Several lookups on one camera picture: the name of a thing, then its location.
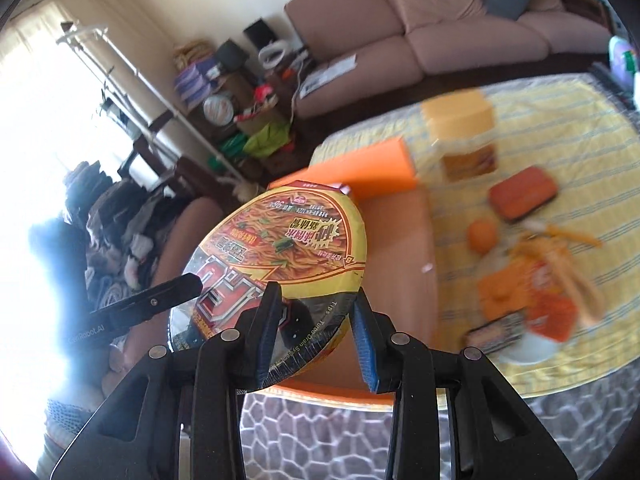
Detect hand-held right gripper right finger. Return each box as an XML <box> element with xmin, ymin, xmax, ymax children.
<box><xmin>351</xmin><ymin>291</ymin><xmax>593</xmax><ymax>480</ymax></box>

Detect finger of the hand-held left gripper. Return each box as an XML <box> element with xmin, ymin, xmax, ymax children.
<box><xmin>107</xmin><ymin>274</ymin><xmax>204</xmax><ymax>330</ymax></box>

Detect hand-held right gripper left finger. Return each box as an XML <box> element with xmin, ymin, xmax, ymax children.
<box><xmin>50</xmin><ymin>281</ymin><xmax>284</xmax><ymax>480</ymax></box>

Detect checkered toy car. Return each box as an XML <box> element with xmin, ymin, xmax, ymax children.
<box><xmin>466</xmin><ymin>311</ymin><xmax>527</xmax><ymax>356</ymax></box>

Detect instant noodle bowl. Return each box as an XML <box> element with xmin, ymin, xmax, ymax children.
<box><xmin>167</xmin><ymin>180</ymin><xmax>369</xmax><ymax>388</ymax></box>

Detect orange fruit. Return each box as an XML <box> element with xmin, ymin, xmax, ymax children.
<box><xmin>466</xmin><ymin>217</ymin><xmax>499</xmax><ymax>252</ymax></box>

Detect orange cardboard box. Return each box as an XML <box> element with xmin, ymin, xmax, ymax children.
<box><xmin>267</xmin><ymin>137</ymin><xmax>441</xmax><ymax>398</ymax></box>

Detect clear jar with yellow lid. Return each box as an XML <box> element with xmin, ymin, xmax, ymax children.
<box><xmin>422</xmin><ymin>91</ymin><xmax>497</xmax><ymax>183</ymax></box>

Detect yellow plaid cloth desktop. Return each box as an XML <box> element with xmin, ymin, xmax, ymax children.
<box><xmin>310</xmin><ymin>72</ymin><xmax>640</xmax><ymax>401</ymax></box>

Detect brown armchair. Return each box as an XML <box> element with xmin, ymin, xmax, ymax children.
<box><xmin>100</xmin><ymin>195</ymin><xmax>231</xmax><ymax>376</ymax></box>

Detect grey patterned rug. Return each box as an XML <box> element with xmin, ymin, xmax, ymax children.
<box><xmin>240</xmin><ymin>390</ymin><xmax>401</xmax><ymax>480</ymax></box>

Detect pile of clothes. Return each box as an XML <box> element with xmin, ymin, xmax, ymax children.
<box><xmin>65</xmin><ymin>160</ymin><xmax>176</xmax><ymax>291</ymax></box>

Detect dark wooden chair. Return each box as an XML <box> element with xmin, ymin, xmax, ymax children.
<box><xmin>117</xmin><ymin>140</ymin><xmax>221</xmax><ymax>196</ymax></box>

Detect white bowl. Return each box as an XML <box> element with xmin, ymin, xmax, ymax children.
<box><xmin>500</xmin><ymin>332</ymin><xmax>556</xmax><ymax>363</ymax></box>

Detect red orange packet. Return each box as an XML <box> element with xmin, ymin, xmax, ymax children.
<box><xmin>527</xmin><ymin>294</ymin><xmax>577</xmax><ymax>343</ymax></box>

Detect green bag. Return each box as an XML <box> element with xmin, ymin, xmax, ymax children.
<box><xmin>242</xmin><ymin>122</ymin><xmax>293</xmax><ymax>158</ymax></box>

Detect round printed tin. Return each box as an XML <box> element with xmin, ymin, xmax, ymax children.
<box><xmin>202</xmin><ymin>94</ymin><xmax>236</xmax><ymax>126</ymax></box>

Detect brown cardboard box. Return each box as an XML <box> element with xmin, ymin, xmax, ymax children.
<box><xmin>235</xmin><ymin>105</ymin><xmax>288</xmax><ymax>136</ymax></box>

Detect white clothes rack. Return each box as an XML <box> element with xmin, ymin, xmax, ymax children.
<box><xmin>55</xmin><ymin>22</ymin><xmax>246</xmax><ymax>191</ymax></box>

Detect beige sticks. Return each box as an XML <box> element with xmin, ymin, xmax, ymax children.
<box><xmin>545</xmin><ymin>247</ymin><xmax>603</xmax><ymax>316</ymax></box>

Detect stack of purple boxes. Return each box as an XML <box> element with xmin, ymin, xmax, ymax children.
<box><xmin>174</xmin><ymin>57</ymin><xmax>221</xmax><ymax>103</ymax></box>

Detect black speaker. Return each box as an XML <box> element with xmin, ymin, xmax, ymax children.
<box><xmin>216</xmin><ymin>39</ymin><xmax>249</xmax><ymax>72</ymax></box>
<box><xmin>243</xmin><ymin>18</ymin><xmax>277</xmax><ymax>51</ymax></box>

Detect white papers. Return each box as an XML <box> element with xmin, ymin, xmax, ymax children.
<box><xmin>302</xmin><ymin>54</ymin><xmax>358</xmax><ymax>98</ymax></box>

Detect brown sofa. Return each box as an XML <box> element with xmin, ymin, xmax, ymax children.
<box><xmin>285</xmin><ymin>0</ymin><xmax>621</xmax><ymax>121</ymax></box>

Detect pale purple container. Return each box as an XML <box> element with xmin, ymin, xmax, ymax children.
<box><xmin>607</xmin><ymin>35</ymin><xmax>640</xmax><ymax>78</ymax></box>

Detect white coiled hose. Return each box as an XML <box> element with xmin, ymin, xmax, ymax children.
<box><xmin>257</xmin><ymin>40</ymin><xmax>291</xmax><ymax>66</ymax></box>

